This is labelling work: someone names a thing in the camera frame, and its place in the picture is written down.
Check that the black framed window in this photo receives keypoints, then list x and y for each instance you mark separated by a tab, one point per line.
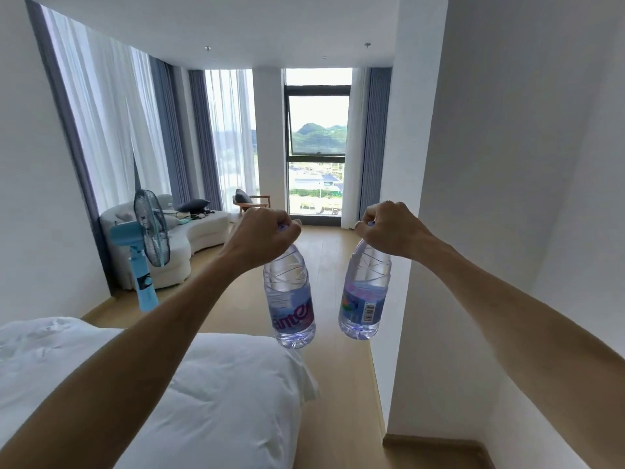
316	141

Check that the white sheer curtain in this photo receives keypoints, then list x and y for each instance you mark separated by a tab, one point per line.
112	112
233	136
355	151

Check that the white bed duvet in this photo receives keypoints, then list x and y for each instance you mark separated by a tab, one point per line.
215	395

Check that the grey blue drape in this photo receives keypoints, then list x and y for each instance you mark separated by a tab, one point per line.
374	141
171	131
63	136
206	141

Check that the person's left forearm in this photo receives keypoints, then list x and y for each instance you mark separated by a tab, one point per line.
122	371

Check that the white curved sofa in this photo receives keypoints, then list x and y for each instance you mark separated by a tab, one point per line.
180	239

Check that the clear water bottle purple label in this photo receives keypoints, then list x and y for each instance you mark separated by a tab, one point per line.
289	300

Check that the person's left fingers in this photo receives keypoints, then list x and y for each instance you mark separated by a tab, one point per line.
288	231

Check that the blue standing fan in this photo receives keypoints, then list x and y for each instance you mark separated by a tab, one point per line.
144	239

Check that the wooden armchair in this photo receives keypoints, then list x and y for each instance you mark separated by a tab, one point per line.
250	204

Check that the dark grey cushion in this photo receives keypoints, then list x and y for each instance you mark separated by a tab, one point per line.
194	205

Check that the clear water bottle barcode label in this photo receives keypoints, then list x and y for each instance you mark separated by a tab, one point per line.
365	297

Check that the grey chair cushion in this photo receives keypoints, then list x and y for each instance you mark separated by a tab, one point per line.
242	196

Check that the person's right fingers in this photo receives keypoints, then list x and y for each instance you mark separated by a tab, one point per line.
367	228

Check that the person's right hand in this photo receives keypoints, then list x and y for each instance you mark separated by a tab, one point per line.
395	228

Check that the person's left hand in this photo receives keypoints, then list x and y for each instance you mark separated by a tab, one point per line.
259	239

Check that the person's right forearm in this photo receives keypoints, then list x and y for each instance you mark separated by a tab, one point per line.
527	332

